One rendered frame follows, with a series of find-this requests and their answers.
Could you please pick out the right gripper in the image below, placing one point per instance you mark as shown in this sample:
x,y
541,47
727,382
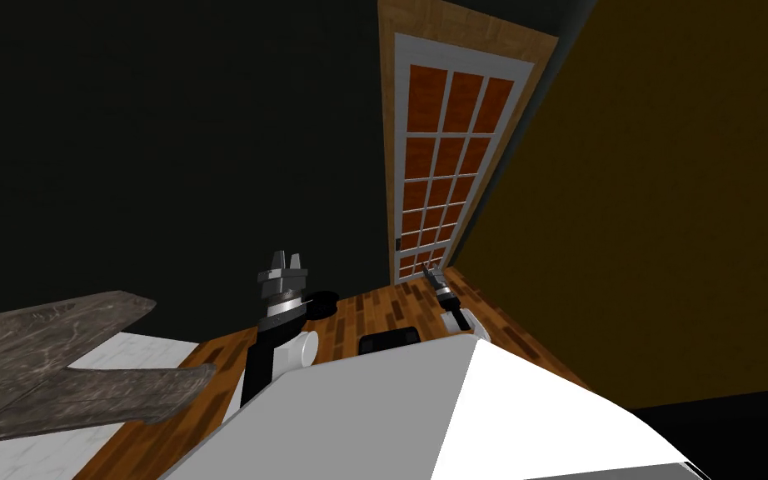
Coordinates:
x,y
436,278

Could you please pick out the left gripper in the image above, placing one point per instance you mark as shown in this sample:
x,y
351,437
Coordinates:
x,y
282,280

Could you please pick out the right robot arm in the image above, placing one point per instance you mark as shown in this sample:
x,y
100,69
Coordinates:
x,y
462,320

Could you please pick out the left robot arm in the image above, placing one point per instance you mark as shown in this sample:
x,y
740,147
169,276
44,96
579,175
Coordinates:
x,y
271,353

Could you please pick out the white glazed door leaf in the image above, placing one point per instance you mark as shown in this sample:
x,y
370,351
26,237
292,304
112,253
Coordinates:
x,y
447,160

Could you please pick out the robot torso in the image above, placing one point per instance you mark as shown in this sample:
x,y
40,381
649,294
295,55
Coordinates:
x,y
384,413

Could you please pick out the grey weathered wooden furniture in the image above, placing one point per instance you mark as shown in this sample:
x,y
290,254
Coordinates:
x,y
44,366

